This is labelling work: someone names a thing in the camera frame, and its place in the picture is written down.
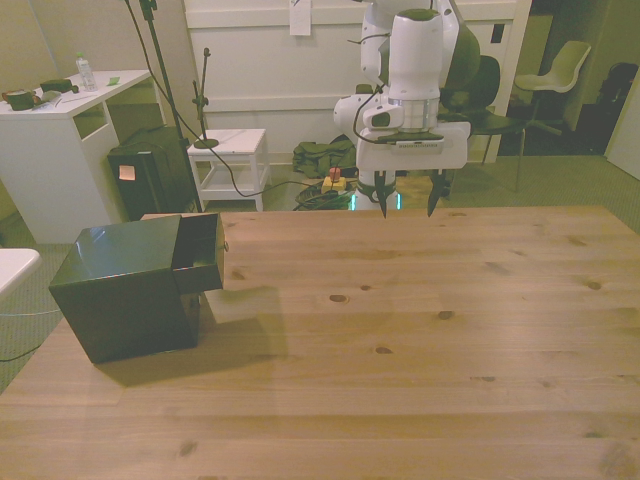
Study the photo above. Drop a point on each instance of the white paper sheet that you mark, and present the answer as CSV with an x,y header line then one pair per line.
x,y
299,17

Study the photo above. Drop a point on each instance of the dark suitcase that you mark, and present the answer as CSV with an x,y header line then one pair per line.
x,y
620,100

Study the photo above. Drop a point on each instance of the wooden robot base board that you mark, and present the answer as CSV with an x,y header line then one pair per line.
x,y
417,192

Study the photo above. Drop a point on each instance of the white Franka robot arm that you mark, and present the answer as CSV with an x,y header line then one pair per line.
x,y
415,60

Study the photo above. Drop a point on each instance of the pale sticky note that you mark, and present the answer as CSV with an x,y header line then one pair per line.
x,y
127,173

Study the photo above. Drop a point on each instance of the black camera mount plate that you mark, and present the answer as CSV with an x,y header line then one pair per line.
x,y
415,137

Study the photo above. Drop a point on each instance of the dark round tape holder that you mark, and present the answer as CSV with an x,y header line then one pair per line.
x,y
19,99

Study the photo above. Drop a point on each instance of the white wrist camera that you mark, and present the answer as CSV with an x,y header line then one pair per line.
x,y
380,119

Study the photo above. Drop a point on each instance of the green sticky note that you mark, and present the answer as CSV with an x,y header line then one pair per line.
x,y
113,80

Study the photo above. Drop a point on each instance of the white desk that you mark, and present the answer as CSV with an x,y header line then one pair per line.
x,y
40,165

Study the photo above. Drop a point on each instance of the black wall switch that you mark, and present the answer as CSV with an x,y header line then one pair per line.
x,y
497,34

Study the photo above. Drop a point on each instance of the black microphone stand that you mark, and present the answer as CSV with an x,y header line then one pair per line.
x,y
205,142

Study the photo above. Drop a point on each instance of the clear plastic water bottle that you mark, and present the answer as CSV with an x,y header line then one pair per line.
x,y
86,72

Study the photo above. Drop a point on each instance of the small white side table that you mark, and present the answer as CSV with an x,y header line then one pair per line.
x,y
240,140

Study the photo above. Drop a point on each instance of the red emergency stop button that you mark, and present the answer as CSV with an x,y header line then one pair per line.
x,y
334,180

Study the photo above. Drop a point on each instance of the white shell chair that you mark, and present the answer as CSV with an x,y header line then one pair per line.
x,y
555,75

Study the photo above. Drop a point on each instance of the black computer tower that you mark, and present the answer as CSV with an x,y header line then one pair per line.
x,y
150,180

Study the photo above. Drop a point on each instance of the black shell chair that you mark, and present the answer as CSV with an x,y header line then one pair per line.
x,y
495,122

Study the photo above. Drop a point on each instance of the white rounded tub edge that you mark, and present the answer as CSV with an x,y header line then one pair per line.
x,y
15,265

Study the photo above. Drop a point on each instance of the dark green desk object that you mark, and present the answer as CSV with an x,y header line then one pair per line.
x,y
56,85

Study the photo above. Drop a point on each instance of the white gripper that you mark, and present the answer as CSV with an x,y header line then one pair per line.
x,y
450,150

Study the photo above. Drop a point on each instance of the green cloth heap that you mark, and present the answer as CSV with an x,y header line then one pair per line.
x,y
320,157

